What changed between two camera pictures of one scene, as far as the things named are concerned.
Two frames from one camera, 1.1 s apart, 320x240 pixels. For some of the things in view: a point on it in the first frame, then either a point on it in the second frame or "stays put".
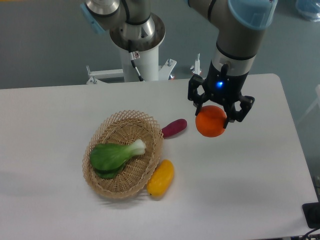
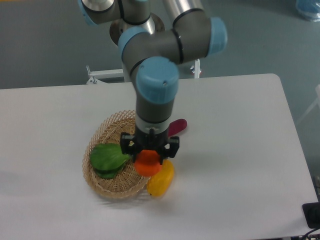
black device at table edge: x=312 y=211 stays put
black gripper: x=219 y=86 -> x=144 y=141
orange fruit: x=210 y=121 -> x=147 y=163
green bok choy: x=108 y=160 stays put
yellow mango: x=161 y=179 stays put
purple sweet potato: x=173 y=127 stays put
